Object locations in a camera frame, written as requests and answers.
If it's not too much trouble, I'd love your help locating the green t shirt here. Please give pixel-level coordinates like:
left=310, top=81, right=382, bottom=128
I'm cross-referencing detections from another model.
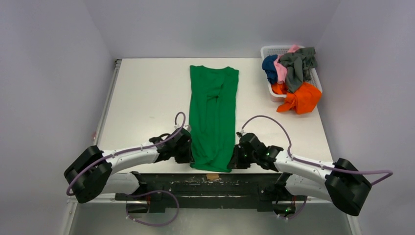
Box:
left=189, top=65, right=239, bottom=173

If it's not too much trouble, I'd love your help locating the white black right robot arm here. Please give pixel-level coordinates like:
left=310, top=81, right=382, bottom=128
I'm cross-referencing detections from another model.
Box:
left=230, top=132, right=372, bottom=216

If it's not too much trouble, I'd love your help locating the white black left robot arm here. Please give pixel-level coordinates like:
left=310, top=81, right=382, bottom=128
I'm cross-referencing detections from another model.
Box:
left=64, top=128, right=193, bottom=203

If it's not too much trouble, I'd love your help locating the tan tape piece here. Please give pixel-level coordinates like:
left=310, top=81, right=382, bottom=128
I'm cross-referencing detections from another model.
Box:
left=206, top=173, right=220, bottom=182

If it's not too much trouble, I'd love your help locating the orange t shirt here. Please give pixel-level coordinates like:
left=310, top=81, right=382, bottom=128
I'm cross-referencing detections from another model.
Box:
left=271, top=83, right=322, bottom=115

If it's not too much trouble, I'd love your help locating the pink t shirt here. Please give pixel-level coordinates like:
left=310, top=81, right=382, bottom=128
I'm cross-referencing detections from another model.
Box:
left=273, top=45, right=300, bottom=84

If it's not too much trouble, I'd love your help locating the blue t shirt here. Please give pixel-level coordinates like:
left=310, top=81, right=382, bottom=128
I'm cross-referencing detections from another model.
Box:
left=262, top=54, right=278, bottom=85

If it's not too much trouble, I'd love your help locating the grey t shirt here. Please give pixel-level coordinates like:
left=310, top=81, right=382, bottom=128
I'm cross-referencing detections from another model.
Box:
left=279, top=47, right=317, bottom=93

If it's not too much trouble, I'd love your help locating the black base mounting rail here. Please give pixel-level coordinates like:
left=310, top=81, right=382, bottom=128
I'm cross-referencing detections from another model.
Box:
left=115, top=173, right=306, bottom=213

